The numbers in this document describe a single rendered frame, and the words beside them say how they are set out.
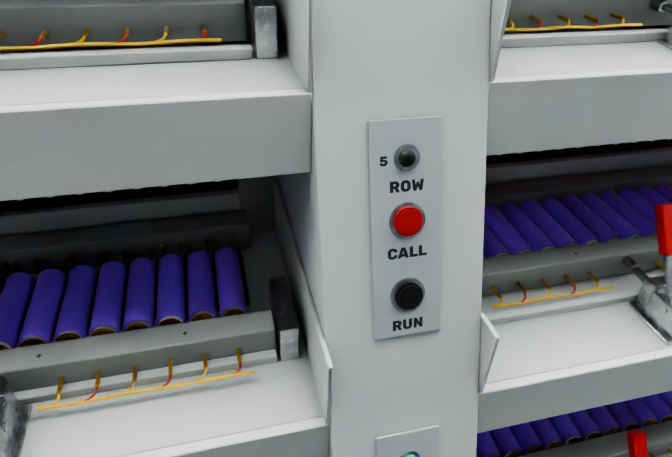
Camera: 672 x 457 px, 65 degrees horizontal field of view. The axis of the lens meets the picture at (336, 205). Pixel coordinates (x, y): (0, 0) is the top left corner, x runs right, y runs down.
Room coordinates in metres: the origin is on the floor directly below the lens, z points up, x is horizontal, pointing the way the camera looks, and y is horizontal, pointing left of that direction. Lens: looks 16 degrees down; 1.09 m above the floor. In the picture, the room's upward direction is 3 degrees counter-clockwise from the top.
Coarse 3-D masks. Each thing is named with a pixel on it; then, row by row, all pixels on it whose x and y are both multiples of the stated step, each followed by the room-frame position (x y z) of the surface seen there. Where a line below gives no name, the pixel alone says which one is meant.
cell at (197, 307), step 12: (204, 252) 0.38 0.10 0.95; (192, 264) 0.36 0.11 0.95; (204, 264) 0.36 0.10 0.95; (192, 276) 0.35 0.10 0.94; (204, 276) 0.35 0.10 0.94; (192, 288) 0.34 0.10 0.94; (204, 288) 0.34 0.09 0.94; (192, 300) 0.33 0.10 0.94; (204, 300) 0.33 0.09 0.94; (192, 312) 0.32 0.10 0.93; (204, 312) 0.32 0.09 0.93
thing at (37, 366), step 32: (224, 320) 0.31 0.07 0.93; (256, 320) 0.31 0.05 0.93; (0, 352) 0.28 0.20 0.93; (32, 352) 0.28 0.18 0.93; (64, 352) 0.28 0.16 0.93; (96, 352) 0.28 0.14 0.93; (128, 352) 0.28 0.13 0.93; (160, 352) 0.29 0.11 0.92; (192, 352) 0.29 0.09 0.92; (224, 352) 0.30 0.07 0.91; (32, 384) 0.27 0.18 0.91; (96, 384) 0.27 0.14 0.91; (192, 384) 0.28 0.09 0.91
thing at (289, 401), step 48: (288, 240) 0.36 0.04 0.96; (288, 288) 0.33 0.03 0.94; (288, 336) 0.30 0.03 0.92; (144, 384) 0.28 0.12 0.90; (240, 384) 0.29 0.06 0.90; (288, 384) 0.29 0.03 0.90; (48, 432) 0.25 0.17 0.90; (96, 432) 0.25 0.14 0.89; (144, 432) 0.25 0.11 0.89; (192, 432) 0.25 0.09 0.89; (240, 432) 0.26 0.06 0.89; (288, 432) 0.26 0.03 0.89
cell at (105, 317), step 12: (108, 264) 0.36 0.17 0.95; (120, 264) 0.36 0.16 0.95; (108, 276) 0.35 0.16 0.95; (120, 276) 0.35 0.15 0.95; (108, 288) 0.33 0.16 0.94; (120, 288) 0.34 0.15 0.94; (96, 300) 0.33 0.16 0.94; (108, 300) 0.32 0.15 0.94; (120, 300) 0.33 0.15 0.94; (96, 312) 0.32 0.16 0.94; (108, 312) 0.31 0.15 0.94; (120, 312) 0.32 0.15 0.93; (96, 324) 0.30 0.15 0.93; (108, 324) 0.31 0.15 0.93; (120, 324) 0.32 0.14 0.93
